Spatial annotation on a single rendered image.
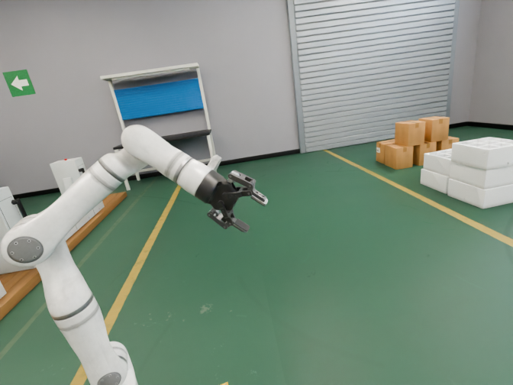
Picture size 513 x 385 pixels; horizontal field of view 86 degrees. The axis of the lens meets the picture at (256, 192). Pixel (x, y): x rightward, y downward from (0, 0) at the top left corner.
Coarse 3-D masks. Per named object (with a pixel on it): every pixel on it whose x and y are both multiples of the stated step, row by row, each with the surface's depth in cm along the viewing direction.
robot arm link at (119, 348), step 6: (114, 342) 80; (114, 348) 78; (120, 348) 79; (120, 354) 77; (126, 354) 79; (126, 360) 77; (132, 366) 83; (132, 372) 82; (126, 378) 81; (132, 378) 81; (126, 384) 80; (132, 384) 80
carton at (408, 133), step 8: (400, 128) 383; (408, 128) 366; (416, 128) 368; (424, 128) 369; (400, 136) 386; (408, 136) 369; (416, 136) 371; (400, 144) 389; (408, 144) 373; (416, 144) 375
